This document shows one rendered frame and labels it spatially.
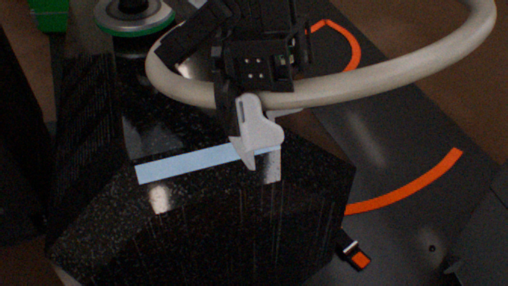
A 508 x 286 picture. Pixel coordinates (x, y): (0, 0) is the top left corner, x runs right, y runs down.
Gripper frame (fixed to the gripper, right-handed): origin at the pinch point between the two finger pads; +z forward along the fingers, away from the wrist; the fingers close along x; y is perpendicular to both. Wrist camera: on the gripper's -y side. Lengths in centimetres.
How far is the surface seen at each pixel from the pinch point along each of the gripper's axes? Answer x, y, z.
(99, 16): 51, -67, -3
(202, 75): 45, -36, 11
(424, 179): 119, 9, 94
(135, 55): 45, -55, 6
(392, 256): 78, 2, 100
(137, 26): 50, -55, 0
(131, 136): 20.6, -40.5, 14.2
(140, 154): 17.0, -36.2, 16.0
